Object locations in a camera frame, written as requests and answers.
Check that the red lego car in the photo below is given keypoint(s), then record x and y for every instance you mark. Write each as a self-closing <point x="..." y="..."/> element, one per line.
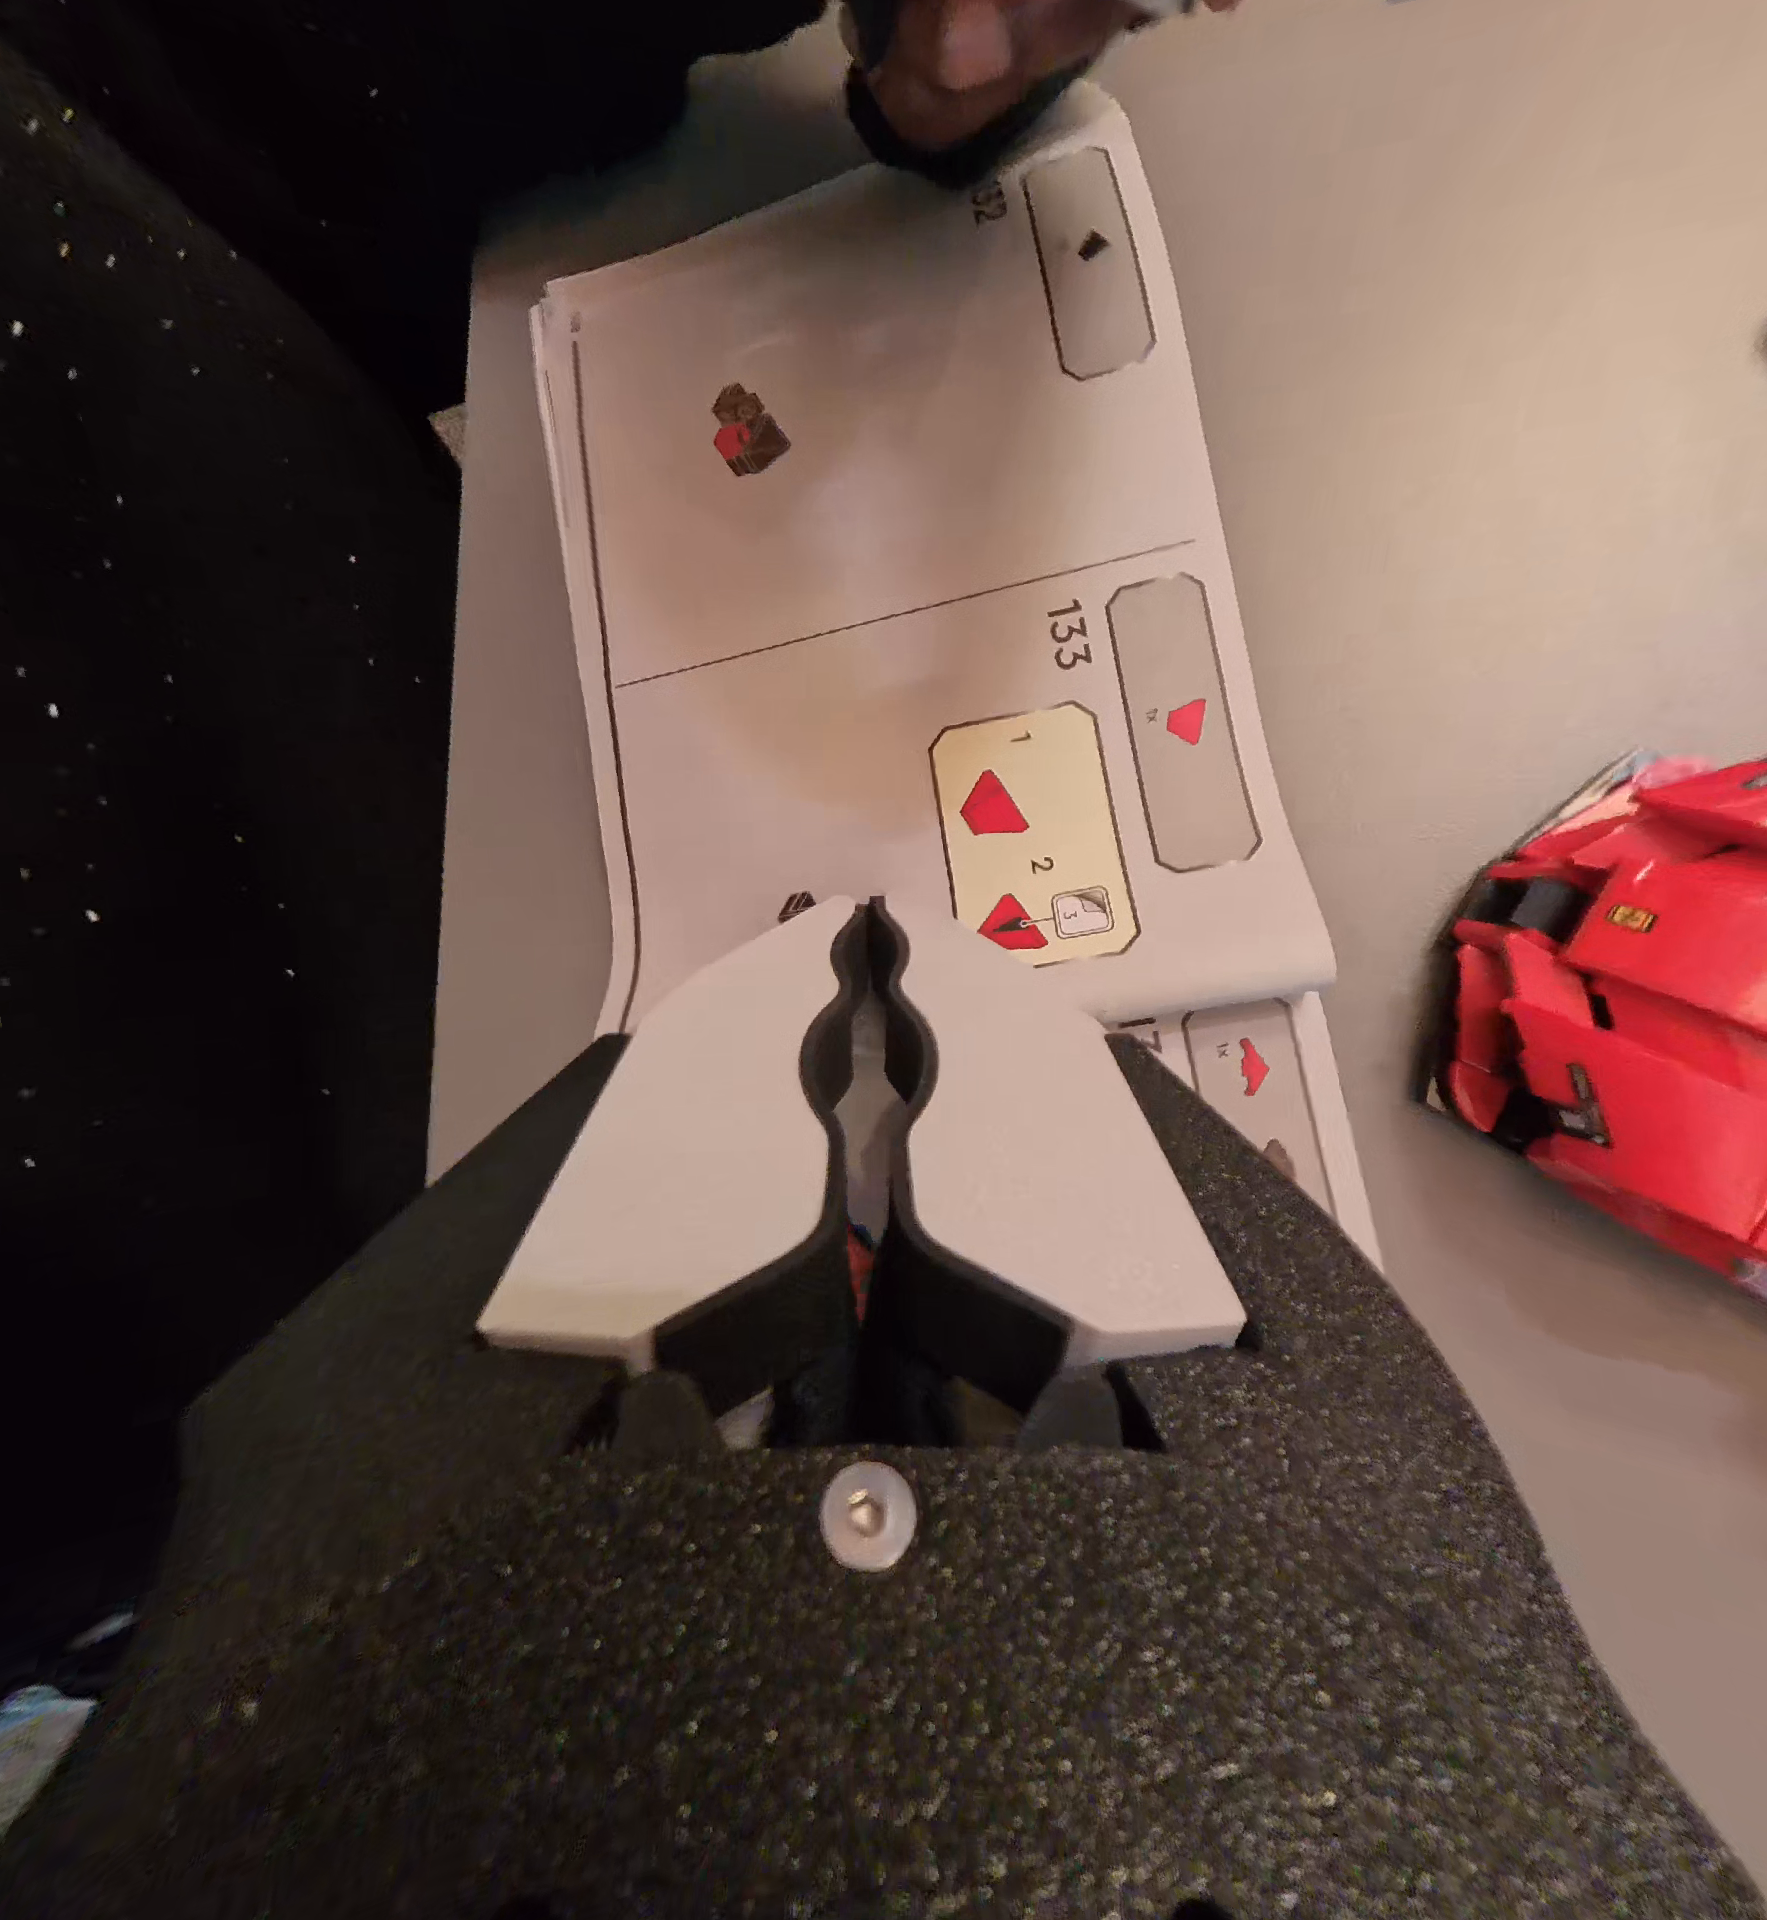
<point x="1678" y="1020"/>

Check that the person's left hand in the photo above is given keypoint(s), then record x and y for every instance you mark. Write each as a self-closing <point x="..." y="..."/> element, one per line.
<point x="975" y="60"/>

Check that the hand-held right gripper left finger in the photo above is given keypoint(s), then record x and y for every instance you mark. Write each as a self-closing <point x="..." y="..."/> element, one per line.
<point x="673" y="1140"/>

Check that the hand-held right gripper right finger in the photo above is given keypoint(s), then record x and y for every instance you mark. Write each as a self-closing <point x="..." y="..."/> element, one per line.
<point x="1063" y="1168"/>

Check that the lego instruction booklet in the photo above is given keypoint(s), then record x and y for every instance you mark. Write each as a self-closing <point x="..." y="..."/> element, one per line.
<point x="853" y="450"/>

